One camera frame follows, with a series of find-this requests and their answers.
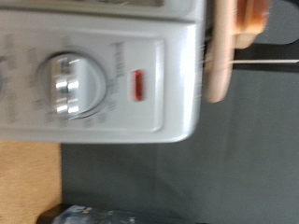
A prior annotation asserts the round wooden board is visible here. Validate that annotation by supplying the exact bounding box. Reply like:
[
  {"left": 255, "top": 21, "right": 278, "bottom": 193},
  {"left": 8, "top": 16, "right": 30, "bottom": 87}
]
[{"left": 203, "top": 0, "right": 236, "bottom": 105}]

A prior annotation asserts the white bread slice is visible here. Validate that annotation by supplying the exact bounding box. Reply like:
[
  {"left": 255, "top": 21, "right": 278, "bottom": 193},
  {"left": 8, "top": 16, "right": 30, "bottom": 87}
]
[
  {"left": 234, "top": 0, "right": 260, "bottom": 49},
  {"left": 247, "top": 0, "right": 271, "bottom": 33}
]

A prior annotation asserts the silver toaster oven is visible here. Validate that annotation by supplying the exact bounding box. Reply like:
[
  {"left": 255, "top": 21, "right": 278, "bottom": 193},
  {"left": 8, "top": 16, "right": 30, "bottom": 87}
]
[{"left": 0, "top": 0, "right": 207, "bottom": 145}]

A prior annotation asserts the silver oven knob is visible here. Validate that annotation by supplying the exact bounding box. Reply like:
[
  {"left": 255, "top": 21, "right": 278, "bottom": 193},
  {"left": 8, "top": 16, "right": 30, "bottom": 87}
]
[{"left": 36, "top": 50, "right": 109, "bottom": 121}]

